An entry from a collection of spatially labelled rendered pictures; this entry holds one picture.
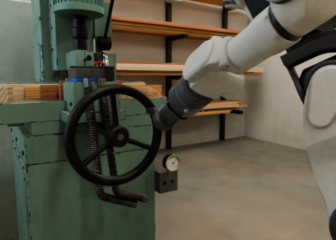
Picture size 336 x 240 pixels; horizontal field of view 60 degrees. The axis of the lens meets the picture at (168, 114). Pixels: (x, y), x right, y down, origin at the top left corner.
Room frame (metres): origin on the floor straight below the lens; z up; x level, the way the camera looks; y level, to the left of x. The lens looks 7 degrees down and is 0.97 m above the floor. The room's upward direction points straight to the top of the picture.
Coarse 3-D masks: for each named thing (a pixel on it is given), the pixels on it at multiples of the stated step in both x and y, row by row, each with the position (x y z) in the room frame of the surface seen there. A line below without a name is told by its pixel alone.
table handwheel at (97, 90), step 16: (96, 96) 0.76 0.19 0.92; (112, 96) 0.79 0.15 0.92; (144, 96) 0.84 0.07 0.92; (80, 112) 0.74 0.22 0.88; (112, 112) 0.80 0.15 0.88; (64, 128) 0.73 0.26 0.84; (112, 128) 0.78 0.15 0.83; (64, 144) 0.73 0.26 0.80; (112, 144) 0.78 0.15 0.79; (144, 144) 0.85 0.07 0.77; (80, 160) 0.75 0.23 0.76; (144, 160) 0.85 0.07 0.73; (96, 176) 0.76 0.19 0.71; (112, 176) 0.80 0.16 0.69; (128, 176) 0.81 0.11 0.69
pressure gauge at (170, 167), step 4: (164, 156) 1.05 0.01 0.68; (168, 156) 1.03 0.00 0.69; (172, 156) 1.04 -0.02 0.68; (176, 156) 1.05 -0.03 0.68; (164, 160) 1.03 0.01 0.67; (168, 160) 1.03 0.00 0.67; (172, 160) 1.04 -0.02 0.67; (176, 160) 1.05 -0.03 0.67; (164, 164) 1.03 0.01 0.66; (168, 164) 1.03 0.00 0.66; (172, 164) 1.04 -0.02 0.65; (176, 164) 1.05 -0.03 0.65; (168, 168) 1.03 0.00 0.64; (172, 168) 1.04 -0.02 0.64; (176, 168) 1.05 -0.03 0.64; (168, 172) 1.06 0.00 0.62
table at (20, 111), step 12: (0, 108) 0.81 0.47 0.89; (12, 108) 0.83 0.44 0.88; (24, 108) 0.84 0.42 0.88; (36, 108) 0.86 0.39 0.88; (48, 108) 0.88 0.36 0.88; (60, 108) 0.90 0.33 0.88; (120, 108) 1.00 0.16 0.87; (132, 108) 1.03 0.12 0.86; (144, 108) 1.05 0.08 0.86; (0, 120) 0.81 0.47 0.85; (12, 120) 0.83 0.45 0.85; (24, 120) 0.84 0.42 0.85; (36, 120) 0.86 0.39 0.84; (48, 120) 0.88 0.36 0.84; (84, 120) 0.84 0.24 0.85; (96, 120) 0.86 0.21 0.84
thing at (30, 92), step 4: (24, 88) 0.99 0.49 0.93; (28, 88) 0.99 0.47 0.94; (32, 88) 1.00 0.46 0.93; (36, 88) 1.00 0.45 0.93; (156, 88) 1.25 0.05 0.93; (160, 88) 1.27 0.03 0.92; (24, 92) 1.00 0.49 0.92; (28, 92) 0.99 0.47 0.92; (32, 92) 1.00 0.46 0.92; (36, 92) 1.00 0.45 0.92; (40, 92) 1.01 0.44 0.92; (160, 92) 1.27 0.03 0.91; (28, 96) 0.99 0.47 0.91; (32, 96) 1.00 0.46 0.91; (36, 96) 1.00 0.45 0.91; (40, 96) 1.01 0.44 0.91
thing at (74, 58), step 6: (66, 54) 1.14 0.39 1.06; (72, 54) 1.06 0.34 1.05; (78, 54) 1.04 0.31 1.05; (84, 54) 1.05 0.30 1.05; (90, 54) 1.07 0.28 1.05; (66, 60) 1.14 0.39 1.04; (72, 60) 1.06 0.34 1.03; (78, 60) 1.04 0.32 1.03; (90, 60) 1.07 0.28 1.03; (66, 66) 1.14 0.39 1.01
